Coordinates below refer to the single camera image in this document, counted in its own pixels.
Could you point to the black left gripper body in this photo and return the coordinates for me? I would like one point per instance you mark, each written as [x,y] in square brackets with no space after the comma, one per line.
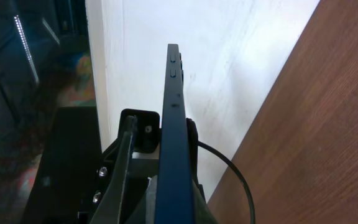
[140,194]

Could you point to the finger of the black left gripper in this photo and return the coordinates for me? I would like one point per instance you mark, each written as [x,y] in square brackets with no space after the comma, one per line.
[202,213]
[109,202]

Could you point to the blue Galaxy smartphone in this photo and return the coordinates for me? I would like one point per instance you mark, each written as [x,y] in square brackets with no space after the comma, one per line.
[174,198]

